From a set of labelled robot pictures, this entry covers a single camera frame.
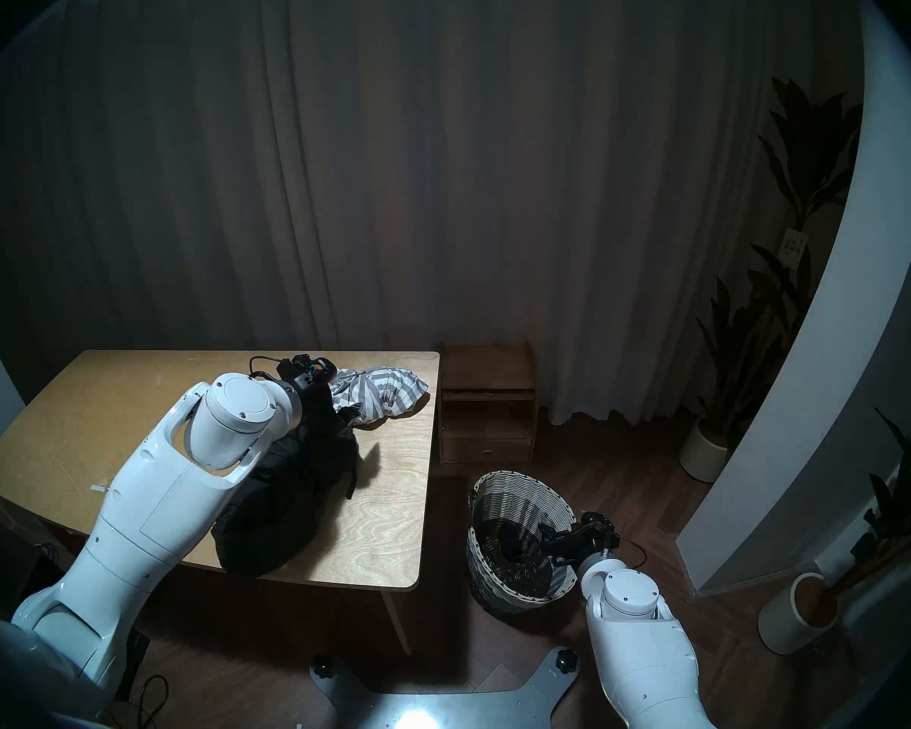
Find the long grey curtain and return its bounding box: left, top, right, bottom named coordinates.
left=0, top=0, right=821, bottom=426

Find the light wooden table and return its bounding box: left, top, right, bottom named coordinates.
left=0, top=349, right=441, bottom=656

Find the black knit sweater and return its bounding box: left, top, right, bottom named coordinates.
left=211, top=382, right=362, bottom=580

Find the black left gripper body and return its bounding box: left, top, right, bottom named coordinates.
left=276, top=353, right=339, bottom=418

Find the black floor cable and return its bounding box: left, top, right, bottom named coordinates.
left=131, top=674, right=170, bottom=729

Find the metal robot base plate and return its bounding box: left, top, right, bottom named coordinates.
left=309, top=648, right=582, bottom=729

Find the grey white striped garment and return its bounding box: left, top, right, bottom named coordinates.
left=328, top=366, right=430, bottom=426

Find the tall leafy plant with tag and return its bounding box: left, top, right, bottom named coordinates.
left=695, top=78, right=865, bottom=441

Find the dark leafy plant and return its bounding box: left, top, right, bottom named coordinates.
left=827, top=390, right=911, bottom=595

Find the white pot with brown soil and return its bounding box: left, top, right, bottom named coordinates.
left=758, top=572, right=840, bottom=656

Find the woven wicker laundry hamper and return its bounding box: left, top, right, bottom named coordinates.
left=467, top=469, right=582, bottom=614

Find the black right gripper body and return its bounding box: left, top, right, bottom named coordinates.
left=539, top=511, right=620, bottom=568

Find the computer case with rgb fans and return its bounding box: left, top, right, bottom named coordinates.
left=112, top=627, right=153, bottom=699

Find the small wooden nightstand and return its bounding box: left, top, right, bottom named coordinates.
left=437, top=342, right=538, bottom=465

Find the white pot of tall plant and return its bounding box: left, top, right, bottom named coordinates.
left=679, top=418, right=730, bottom=484

